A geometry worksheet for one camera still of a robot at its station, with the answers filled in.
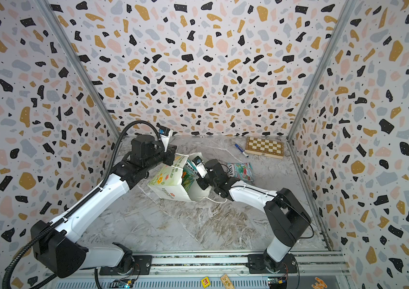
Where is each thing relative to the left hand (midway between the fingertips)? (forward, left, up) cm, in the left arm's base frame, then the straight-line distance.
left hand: (176, 145), depth 76 cm
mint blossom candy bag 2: (-2, -4, -18) cm, 19 cm away
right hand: (-3, -9, -17) cm, 19 cm away
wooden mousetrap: (-46, -20, -29) cm, 58 cm away
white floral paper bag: (-11, +4, -11) cm, 16 cm away
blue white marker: (+22, -33, -29) cm, 50 cm away
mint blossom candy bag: (+6, -32, -28) cm, 43 cm away
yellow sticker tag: (-46, -12, -28) cm, 55 cm away
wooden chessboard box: (+23, -48, -28) cm, 61 cm away
